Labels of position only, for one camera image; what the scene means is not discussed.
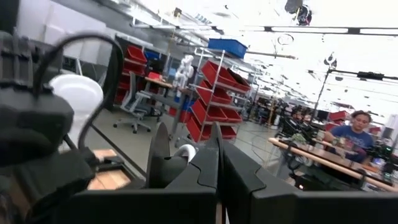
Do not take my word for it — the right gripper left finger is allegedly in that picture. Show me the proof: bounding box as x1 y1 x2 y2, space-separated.
58 123 223 224

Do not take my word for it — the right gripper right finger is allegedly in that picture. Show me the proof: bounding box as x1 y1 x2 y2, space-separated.
223 141 398 224

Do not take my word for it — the black cable spool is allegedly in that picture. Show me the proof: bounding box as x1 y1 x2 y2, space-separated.
145 121 197 190

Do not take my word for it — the white cable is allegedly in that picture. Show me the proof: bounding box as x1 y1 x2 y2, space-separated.
173 143 197 163

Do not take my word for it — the wooden workbench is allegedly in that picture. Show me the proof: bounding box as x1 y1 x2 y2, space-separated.
267 136 398 193

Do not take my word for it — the white rounded object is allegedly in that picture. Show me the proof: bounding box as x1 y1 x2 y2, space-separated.
49 73 104 149

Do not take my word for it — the person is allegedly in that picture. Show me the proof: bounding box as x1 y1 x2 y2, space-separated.
323 110 375 164

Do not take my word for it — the grey office chair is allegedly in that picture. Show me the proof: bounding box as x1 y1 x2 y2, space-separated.
112 71 158 134

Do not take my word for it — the metal rack with red bins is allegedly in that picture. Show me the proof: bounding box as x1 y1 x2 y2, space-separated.
186 46 252 147
114 44 149 105

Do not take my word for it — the long ceiling light strip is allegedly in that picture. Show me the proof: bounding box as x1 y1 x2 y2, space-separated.
214 25 398 35

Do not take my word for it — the blue plastic bin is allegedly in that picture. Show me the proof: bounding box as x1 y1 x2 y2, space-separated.
207 37 249 60

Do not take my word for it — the black ceiling cable reel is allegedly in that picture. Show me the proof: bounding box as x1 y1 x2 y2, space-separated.
284 0 313 26

